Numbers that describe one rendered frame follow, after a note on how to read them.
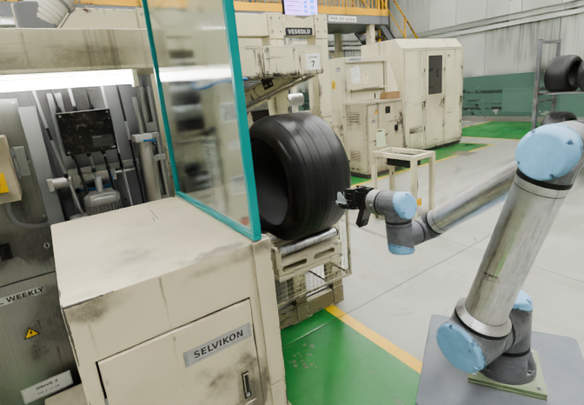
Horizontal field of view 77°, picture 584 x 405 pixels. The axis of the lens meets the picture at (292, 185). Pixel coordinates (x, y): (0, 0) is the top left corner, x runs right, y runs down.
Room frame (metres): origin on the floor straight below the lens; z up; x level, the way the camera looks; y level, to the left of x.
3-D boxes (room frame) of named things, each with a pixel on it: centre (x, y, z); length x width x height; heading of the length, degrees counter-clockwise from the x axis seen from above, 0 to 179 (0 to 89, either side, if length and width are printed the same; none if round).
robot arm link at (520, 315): (1.04, -0.64, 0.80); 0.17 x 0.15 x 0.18; 122
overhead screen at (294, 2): (5.68, -0.35, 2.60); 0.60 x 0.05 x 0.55; 123
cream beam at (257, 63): (1.99, 0.09, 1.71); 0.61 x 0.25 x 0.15; 123
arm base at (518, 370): (1.04, -0.65, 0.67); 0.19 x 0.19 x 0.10
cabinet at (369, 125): (6.39, -1.50, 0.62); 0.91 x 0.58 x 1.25; 123
